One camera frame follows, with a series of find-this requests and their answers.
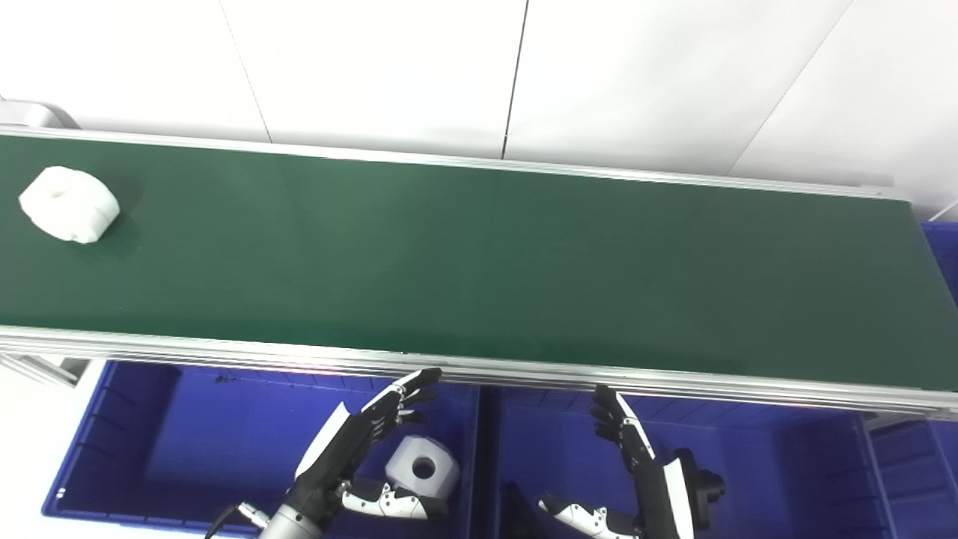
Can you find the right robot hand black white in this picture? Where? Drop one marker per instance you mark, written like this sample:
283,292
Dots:
658,494

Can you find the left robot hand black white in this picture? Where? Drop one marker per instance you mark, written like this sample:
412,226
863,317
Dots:
340,449

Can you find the white round part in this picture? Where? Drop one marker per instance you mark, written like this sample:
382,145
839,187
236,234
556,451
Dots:
71,206

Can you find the black plastic part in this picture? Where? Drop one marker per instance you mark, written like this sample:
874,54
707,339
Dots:
703,486

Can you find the white octagonal part with hole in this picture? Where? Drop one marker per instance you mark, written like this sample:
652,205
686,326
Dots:
441,471

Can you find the blue plastic bin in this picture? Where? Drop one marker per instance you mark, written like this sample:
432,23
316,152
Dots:
771,471
187,442
917,471

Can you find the green conveyor belt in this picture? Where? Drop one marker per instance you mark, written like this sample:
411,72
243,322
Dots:
224,348
479,262

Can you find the grey conveyor end cap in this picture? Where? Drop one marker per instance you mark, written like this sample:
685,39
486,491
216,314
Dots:
37,114

